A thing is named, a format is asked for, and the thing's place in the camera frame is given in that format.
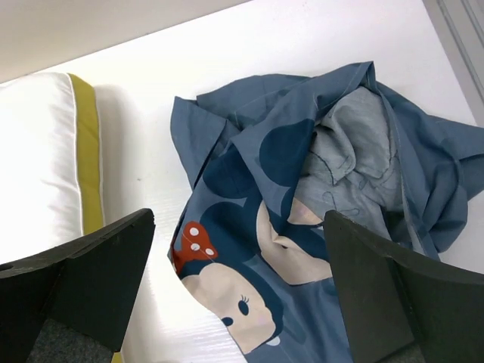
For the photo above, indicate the white pillow with yellow edge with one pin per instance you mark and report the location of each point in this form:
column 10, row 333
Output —
column 51, row 163

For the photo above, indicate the aluminium frame rail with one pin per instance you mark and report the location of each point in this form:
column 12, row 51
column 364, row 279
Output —
column 459, row 26

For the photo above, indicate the blue cartoon print pillowcase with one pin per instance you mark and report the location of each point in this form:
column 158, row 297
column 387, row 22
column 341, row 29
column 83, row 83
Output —
column 267, row 157

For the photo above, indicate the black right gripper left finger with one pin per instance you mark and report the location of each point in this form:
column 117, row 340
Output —
column 73, row 302

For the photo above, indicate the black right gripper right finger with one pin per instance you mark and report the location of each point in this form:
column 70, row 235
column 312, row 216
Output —
column 401, row 306

